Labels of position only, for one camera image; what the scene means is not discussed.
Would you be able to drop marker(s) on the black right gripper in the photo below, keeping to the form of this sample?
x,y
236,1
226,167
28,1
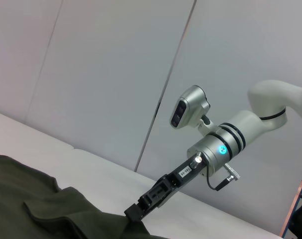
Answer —
x,y
184,174

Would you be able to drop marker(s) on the dark green shirt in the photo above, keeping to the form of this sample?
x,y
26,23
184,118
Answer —
x,y
53,211

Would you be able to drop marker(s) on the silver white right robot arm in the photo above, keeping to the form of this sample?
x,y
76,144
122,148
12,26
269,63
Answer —
x,y
240,129

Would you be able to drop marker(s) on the dark metal frame stand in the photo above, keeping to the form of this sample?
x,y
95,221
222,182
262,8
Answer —
x,y
300,219

